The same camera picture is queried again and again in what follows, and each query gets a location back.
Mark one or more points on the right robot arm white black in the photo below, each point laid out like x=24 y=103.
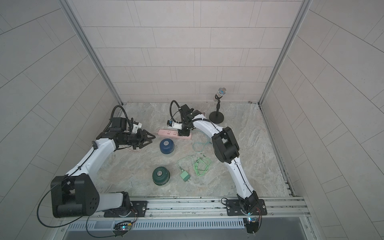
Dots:
x=226 y=149

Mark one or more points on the left controller board green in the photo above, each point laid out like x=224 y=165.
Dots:
x=120 y=229

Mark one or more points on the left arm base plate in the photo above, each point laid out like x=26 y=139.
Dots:
x=136 y=209

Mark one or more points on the blue cordless meat grinder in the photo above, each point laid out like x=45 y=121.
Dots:
x=167 y=146

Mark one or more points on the green cordless meat grinder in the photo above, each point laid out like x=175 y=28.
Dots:
x=161 y=176

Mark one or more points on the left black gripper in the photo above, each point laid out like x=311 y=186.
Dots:
x=140 y=138

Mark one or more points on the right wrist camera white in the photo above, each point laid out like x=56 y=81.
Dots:
x=174 y=125

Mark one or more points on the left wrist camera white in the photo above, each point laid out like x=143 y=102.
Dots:
x=136 y=126

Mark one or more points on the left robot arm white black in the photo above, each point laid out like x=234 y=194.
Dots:
x=75 y=195

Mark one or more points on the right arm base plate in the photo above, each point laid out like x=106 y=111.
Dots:
x=238 y=208

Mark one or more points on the green USB charger adapter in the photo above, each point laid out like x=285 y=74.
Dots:
x=185 y=175

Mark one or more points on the right controller board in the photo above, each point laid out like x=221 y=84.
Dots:
x=252 y=225

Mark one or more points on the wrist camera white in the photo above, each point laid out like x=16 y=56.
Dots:
x=136 y=126
x=174 y=125

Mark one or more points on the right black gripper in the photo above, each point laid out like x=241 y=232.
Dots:
x=184 y=131

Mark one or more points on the black microphone stand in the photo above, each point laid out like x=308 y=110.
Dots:
x=217 y=117

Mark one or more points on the silver microphone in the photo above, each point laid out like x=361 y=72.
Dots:
x=221 y=92

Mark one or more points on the pink power strip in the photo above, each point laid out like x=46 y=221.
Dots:
x=173 y=134

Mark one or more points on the aluminium rail frame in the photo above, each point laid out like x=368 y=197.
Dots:
x=156 y=208

